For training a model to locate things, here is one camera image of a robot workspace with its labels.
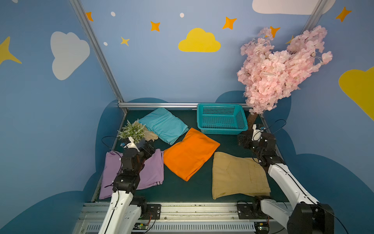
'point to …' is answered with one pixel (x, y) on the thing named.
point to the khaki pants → (233, 174)
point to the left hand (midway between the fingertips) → (148, 142)
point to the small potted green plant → (136, 130)
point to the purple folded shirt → (152, 175)
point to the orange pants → (186, 158)
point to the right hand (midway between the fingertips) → (246, 134)
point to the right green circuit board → (262, 227)
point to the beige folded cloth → (150, 135)
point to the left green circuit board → (140, 226)
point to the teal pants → (165, 125)
